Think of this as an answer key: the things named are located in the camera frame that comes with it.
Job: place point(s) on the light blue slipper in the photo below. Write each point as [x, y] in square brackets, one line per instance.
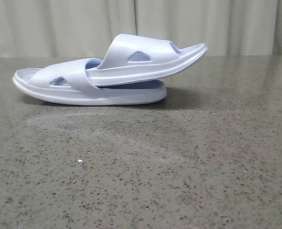
[71, 83]
[132, 58]

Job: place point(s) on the beige background curtain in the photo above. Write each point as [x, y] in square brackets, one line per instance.
[85, 28]

